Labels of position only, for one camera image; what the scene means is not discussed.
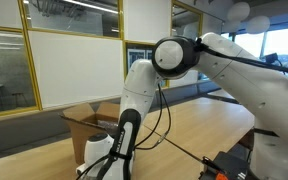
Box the long clear air pillow strip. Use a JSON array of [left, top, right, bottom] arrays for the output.
[[97, 119, 120, 135]]

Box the brown cardboard shipping box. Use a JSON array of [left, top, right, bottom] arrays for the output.
[[59, 101, 122, 166]]

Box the white framed blue poster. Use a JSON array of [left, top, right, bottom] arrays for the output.
[[127, 47, 148, 71]]

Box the narrow dark framed poster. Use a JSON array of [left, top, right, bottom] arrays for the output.
[[146, 48, 156, 62]]

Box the light wooden side table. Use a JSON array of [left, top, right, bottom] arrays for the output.
[[207, 88, 241, 105]]

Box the white globe pendant lamp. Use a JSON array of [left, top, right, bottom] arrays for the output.
[[245, 15, 272, 35], [226, 1, 252, 23]]

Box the dark wooden stool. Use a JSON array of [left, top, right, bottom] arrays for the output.
[[12, 92, 29, 108]]

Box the grey bench sofa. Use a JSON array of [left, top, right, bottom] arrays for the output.
[[0, 79, 225, 164]]

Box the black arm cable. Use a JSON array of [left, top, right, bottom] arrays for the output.
[[75, 41, 288, 180]]

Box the yellow window frame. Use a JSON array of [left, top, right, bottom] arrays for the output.
[[0, 0, 205, 122]]

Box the black camera on stand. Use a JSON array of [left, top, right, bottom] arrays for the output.
[[264, 52, 285, 68]]

